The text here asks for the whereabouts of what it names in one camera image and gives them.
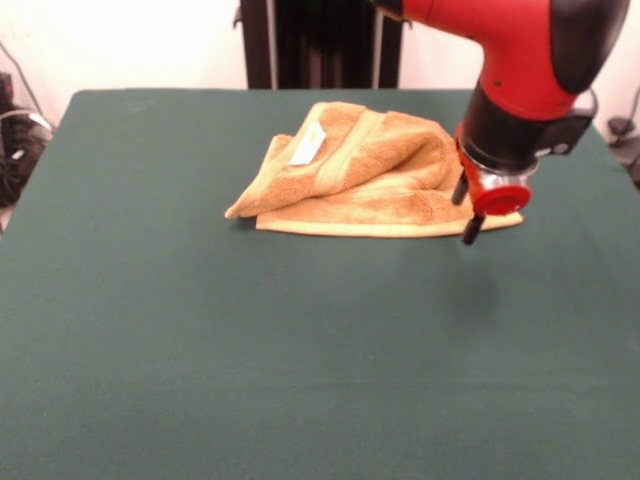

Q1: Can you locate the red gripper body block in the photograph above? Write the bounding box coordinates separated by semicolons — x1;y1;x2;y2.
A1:
453;124;532;218

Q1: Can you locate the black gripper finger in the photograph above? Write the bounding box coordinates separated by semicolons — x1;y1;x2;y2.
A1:
460;213;486;247
450;172;469;207

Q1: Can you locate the orange terry towel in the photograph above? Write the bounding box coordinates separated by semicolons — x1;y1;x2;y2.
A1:
223;101;524;239

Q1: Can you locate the black clamp base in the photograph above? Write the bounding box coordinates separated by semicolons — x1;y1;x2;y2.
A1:
606;116;640;189

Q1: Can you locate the dark green table cloth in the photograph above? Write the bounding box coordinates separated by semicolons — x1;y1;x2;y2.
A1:
0;87;640;480

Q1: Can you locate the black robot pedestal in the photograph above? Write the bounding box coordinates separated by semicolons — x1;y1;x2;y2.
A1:
232;0;414;91

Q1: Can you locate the black cable bundle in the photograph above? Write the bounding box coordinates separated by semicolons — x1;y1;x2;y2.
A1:
0;107;55;208

